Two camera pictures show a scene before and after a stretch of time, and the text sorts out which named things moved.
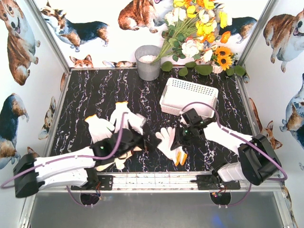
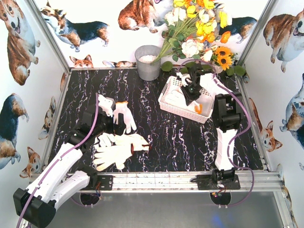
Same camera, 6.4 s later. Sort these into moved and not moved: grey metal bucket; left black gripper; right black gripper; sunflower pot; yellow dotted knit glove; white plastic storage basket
Moved: yellow dotted knit glove; right black gripper; left black gripper
Not moved: grey metal bucket; sunflower pot; white plastic storage basket
